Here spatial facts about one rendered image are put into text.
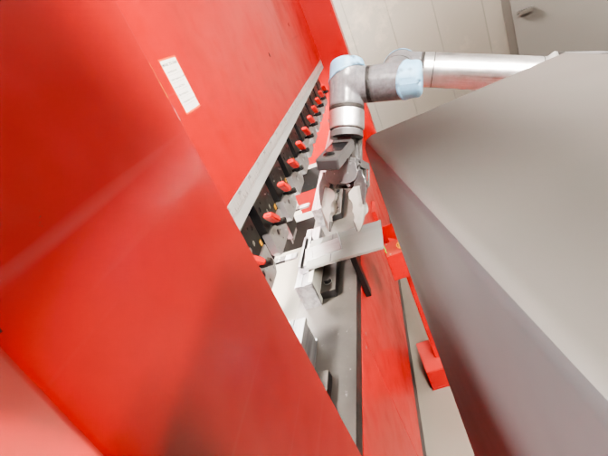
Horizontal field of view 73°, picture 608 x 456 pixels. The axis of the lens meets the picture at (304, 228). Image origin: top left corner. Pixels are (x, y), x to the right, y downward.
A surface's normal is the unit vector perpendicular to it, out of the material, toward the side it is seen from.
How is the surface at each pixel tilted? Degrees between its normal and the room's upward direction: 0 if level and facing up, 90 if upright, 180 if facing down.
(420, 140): 0
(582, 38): 90
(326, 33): 90
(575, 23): 90
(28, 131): 90
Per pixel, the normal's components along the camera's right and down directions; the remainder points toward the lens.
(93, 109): 0.92, -0.29
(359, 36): -0.31, 0.53
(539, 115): -0.38, -0.83
